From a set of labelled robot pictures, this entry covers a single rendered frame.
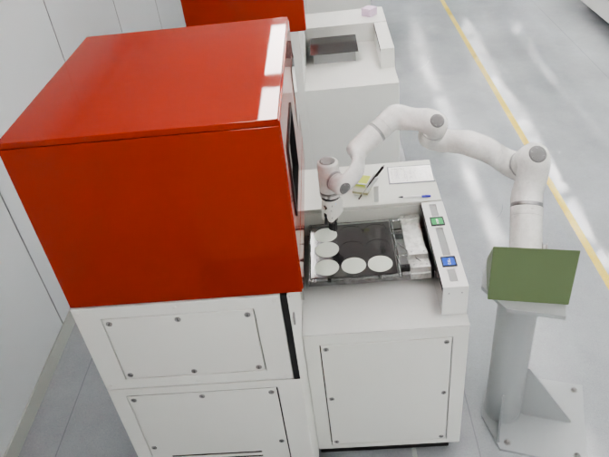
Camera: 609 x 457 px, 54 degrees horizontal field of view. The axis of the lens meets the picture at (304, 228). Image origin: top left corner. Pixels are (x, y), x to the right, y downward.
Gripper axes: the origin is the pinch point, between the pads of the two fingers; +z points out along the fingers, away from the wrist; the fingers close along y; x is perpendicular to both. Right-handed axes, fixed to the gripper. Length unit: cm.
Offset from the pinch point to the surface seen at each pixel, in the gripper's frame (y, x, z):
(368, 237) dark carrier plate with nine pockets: 8.5, -11.8, 8.1
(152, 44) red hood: -30, 47, -84
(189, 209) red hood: -76, -3, -58
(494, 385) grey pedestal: 10, -71, 74
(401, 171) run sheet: 52, -7, 1
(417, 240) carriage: 17.3, -30.4, 10.1
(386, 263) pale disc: -3.6, -26.3, 8.1
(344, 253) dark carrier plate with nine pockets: -5.3, -8.0, 8.2
